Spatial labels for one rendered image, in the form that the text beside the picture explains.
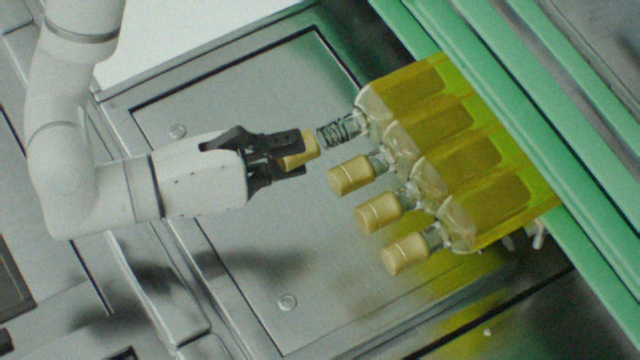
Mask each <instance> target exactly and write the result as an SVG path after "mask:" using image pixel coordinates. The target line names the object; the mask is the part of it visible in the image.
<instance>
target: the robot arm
mask: <svg viewBox="0 0 640 360"><path fill-rule="evenodd" d="M127 1H128V0H47V1H46V3H45V10H44V17H43V24H42V30H41V36H40V39H39V41H38V43H37V46H36V49H35V52H34V55H33V59H32V64H31V69H30V76H29V82H28V89H27V96H26V103H25V110H24V114H23V128H24V138H25V146H26V153H27V161H28V168H29V173H30V177H31V180H32V183H33V185H34V187H35V189H36V191H37V193H38V195H39V199H40V204H41V208H42V213H43V218H44V221H45V224H46V227H47V229H48V231H49V234H50V236H51V238H53V239H54V240H57V241H66V240H71V239H75V238H80V237H84V236H88V235H92V234H97V233H101V232H105V231H109V230H114V229H118V228H122V227H126V226H130V225H135V224H137V223H138V224H139V223H144V222H148V221H152V220H156V219H160V218H165V219H183V218H193V217H200V216H206V215H212V214H218V213H223V212H228V211H234V210H238V209H241V208H243V207H244V206H245V204H246V202H248V201H250V199H251V198H252V197H253V195H254V194H255V193H257V192H258V190H259V189H260V188H262V187H267V186H270V185H271V184H272V181H273V182H277V181H281V180H286V179H291V177H295V176H299V175H305V174H306V173H307V169H306V166H305V163H304V164H301V166H299V167H296V168H295V169H292V170H290V171H287V172H285V171H283V170H282V169H281V167H280V166H279V163H278V161H277V159H279V158H283V157H288V156H293V155H297V154H303V153H305V152H306V145H305V142H304V139H303V135H301V132H300V130H299V129H298V128H294V129H290V130H285V131H280V132H276V133H270V134H266V135H265V133H263V132H261V133H253V132H250V131H248V130H247V129H244V128H243V127H242V126H240V125H237V126H235V127H233V128H231V129H230V130H218V131H213V132H207V134H203V135H199V136H195V137H191V138H187V139H184V140H181V141H178V142H175V143H172V144H169V146H165V147H162V148H160V149H157V150H155V151H153V152H150V153H145V154H141V155H136V156H132V157H127V158H126V159H123V160H118V161H114V162H109V163H105V164H100V165H96V166H94V159H93V153H92V144H91V139H90V134H89V128H88V123H87V117H86V112H87V102H88V96H89V90H90V84H91V80H92V78H93V73H94V70H95V66H96V64H99V63H103V62H105V61H107V60H109V58H110V57H111V56H112V55H113V54H114V53H115V51H116V49H117V47H118V42H119V36H121V29H122V24H123V17H124V11H125V6H126V3H127ZM244 147H245V148H247V149H250V151H253V153H249V154H246V153H245V148H244ZM238 148H239V151H240V154H241V157H239V153H238ZM269 156H270V157H269ZM264 158H266V160H267V162H265V161H263V162H255V163H251V162H254V161H257V160H260V159H264ZM122 161H123V162H122ZM123 165H124V166H123ZM248 173H252V174H251V175H250V176H249V174H248ZM125 174H126V175H125ZM126 179H127V180H126ZM130 192H131V193H130ZM131 197H132V198H131ZM133 206H134V207H133ZM134 210H135V211H134ZM135 215H136V216H135ZM136 219H137V221H136Z"/></svg>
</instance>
